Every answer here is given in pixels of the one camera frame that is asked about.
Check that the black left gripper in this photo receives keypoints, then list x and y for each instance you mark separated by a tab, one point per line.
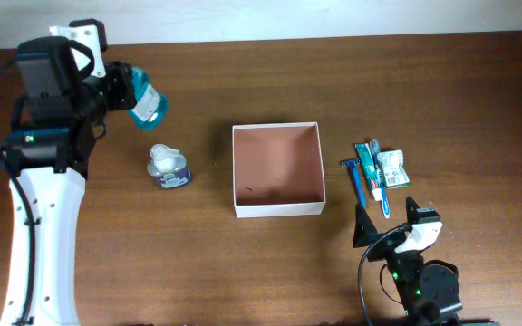
119	73

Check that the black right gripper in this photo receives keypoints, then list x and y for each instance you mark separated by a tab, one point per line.
370	234

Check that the teal mouthwash bottle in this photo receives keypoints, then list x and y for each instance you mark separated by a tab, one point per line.
151	106

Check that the blue disposable razor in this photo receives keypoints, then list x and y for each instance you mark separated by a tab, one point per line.
352	164

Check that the purple pump soap bottle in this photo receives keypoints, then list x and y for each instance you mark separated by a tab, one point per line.
168	167

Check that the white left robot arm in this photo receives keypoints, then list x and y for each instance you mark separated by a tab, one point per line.
69	92

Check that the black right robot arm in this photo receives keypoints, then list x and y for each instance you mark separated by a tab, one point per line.
428	290

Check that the white green soap packet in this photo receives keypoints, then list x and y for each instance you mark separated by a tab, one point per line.
393	172

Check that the green toothpaste tube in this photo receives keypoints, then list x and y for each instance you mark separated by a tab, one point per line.
369	170

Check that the blue white toothbrush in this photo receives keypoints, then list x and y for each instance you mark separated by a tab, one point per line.
375	150

